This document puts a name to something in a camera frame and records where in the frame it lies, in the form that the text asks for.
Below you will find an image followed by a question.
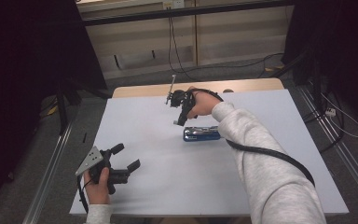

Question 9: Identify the black hanging cable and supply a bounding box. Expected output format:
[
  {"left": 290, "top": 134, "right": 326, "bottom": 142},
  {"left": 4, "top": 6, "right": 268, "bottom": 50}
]
[{"left": 167, "top": 7, "right": 200, "bottom": 82}]

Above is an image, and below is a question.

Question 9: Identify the black metal stand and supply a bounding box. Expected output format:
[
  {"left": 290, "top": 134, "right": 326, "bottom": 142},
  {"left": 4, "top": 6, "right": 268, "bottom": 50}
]
[{"left": 269, "top": 46, "right": 323, "bottom": 104}]

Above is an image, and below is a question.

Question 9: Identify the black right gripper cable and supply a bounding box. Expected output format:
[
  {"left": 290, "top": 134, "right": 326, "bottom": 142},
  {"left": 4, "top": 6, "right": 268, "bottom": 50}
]
[{"left": 189, "top": 88, "right": 317, "bottom": 188}]

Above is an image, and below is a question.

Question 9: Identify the person's right hand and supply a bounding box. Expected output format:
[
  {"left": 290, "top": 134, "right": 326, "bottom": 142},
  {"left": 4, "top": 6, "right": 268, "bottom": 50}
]
[{"left": 186, "top": 86, "right": 222, "bottom": 120}]

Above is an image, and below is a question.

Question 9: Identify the white table cover board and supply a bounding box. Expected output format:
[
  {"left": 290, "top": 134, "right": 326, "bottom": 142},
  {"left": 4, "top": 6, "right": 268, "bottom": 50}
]
[{"left": 69, "top": 89, "right": 350, "bottom": 217}]

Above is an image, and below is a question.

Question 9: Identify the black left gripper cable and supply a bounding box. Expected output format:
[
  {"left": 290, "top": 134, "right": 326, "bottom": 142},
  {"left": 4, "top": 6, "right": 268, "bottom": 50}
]
[{"left": 76, "top": 175, "right": 90, "bottom": 215}]

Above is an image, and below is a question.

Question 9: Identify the metal ratchet wrench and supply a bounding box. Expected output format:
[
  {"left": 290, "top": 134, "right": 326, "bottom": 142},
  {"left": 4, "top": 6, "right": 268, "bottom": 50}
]
[{"left": 164, "top": 74, "right": 178, "bottom": 105}]

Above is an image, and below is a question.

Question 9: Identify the wooden table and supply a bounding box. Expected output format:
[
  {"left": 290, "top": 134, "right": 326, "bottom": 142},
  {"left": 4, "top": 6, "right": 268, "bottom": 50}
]
[{"left": 111, "top": 77, "right": 285, "bottom": 99}]

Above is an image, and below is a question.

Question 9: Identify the blue tool case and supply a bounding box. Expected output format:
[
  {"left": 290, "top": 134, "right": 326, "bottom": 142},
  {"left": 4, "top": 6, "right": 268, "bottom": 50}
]
[{"left": 182, "top": 125, "right": 222, "bottom": 143}]

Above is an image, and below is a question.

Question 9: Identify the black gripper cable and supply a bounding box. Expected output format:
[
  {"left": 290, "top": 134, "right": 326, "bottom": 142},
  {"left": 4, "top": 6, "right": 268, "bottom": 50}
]
[
  {"left": 76, "top": 175, "right": 90, "bottom": 215},
  {"left": 189, "top": 88, "right": 317, "bottom": 188}
]

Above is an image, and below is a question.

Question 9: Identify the black horizontal bar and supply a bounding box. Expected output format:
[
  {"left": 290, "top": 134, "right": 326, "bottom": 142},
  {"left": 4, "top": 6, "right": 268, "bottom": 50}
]
[{"left": 82, "top": 0, "right": 295, "bottom": 27}]

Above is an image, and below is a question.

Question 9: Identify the white cable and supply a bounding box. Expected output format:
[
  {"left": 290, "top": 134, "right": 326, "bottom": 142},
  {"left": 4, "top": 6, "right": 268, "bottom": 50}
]
[{"left": 320, "top": 92, "right": 358, "bottom": 139}]

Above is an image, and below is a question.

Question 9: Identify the person's left hand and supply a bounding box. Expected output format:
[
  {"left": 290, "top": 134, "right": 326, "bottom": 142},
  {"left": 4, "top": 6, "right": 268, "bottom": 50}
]
[{"left": 83, "top": 166, "right": 112, "bottom": 205}]

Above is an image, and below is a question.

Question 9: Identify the black floor cable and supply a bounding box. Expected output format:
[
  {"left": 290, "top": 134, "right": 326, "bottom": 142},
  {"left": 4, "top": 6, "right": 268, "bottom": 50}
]
[{"left": 183, "top": 51, "right": 285, "bottom": 79}]

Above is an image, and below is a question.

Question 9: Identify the black curtain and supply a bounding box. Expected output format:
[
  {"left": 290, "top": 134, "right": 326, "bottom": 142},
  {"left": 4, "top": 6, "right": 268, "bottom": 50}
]
[
  {"left": 0, "top": 0, "right": 108, "bottom": 216},
  {"left": 281, "top": 0, "right": 358, "bottom": 132}
]

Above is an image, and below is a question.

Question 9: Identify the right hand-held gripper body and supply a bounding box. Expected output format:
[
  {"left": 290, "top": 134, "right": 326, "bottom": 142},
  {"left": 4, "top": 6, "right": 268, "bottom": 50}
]
[{"left": 172, "top": 89, "right": 198, "bottom": 127}]

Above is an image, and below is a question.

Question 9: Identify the white wall socket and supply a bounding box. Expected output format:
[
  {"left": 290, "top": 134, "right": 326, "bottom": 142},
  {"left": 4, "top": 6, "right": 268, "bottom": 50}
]
[{"left": 162, "top": 0, "right": 186, "bottom": 9}]

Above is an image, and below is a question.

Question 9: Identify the metal floor rail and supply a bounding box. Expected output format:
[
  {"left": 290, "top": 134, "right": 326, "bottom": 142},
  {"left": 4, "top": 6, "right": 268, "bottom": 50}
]
[
  {"left": 21, "top": 119, "right": 76, "bottom": 224},
  {"left": 296, "top": 85, "right": 358, "bottom": 204}
]

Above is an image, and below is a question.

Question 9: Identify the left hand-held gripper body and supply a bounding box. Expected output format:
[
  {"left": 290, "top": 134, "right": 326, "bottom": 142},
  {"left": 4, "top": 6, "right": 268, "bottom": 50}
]
[{"left": 75, "top": 145, "right": 131, "bottom": 196}]

